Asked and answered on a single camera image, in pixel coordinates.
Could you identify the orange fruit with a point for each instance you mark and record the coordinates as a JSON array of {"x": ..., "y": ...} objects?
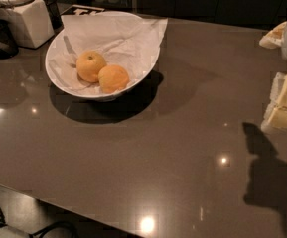
[
  {"x": 89, "y": 64},
  {"x": 113, "y": 78}
]

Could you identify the white ceramic bowl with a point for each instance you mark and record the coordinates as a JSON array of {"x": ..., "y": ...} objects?
[{"x": 93, "y": 93}]

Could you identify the white paper napkin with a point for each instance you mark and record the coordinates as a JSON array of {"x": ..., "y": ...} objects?
[{"x": 123, "y": 40}]

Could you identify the black printed card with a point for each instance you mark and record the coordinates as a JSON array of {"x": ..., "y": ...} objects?
[{"x": 82, "y": 10}]

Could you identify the white square ceramic jar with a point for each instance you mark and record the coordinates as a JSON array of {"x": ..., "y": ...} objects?
[{"x": 28, "y": 20}]

